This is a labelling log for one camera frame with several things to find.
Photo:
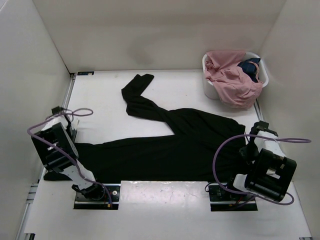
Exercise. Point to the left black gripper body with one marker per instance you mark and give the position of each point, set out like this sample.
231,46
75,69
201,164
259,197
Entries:
71,132

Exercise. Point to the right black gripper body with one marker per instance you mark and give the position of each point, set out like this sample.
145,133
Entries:
250,152

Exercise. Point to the black trousers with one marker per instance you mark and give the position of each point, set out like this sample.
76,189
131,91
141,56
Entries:
202,147

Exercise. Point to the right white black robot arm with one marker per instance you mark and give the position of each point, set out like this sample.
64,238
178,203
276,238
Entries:
270,171

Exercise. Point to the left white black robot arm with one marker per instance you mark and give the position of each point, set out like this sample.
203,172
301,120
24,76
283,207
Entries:
54,139

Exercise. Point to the pink trousers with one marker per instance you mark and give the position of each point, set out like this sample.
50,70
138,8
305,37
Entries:
235,88

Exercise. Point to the white plastic basket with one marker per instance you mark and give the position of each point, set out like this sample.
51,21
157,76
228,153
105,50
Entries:
208,87

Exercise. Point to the navy blue garment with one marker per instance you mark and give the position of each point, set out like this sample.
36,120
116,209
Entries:
251,68

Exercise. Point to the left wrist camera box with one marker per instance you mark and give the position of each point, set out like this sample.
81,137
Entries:
57,110

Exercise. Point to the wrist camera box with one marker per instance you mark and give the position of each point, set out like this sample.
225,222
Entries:
57,110
262,126

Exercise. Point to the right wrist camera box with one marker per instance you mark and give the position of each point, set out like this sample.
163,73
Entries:
262,126

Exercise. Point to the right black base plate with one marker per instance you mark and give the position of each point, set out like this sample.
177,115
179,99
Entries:
224,201

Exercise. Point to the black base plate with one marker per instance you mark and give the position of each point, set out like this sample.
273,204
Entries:
224,201
97,198

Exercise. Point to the aluminium frame rail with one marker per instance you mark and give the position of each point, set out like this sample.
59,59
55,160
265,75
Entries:
53,92

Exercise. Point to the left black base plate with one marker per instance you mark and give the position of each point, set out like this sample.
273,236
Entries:
97,198

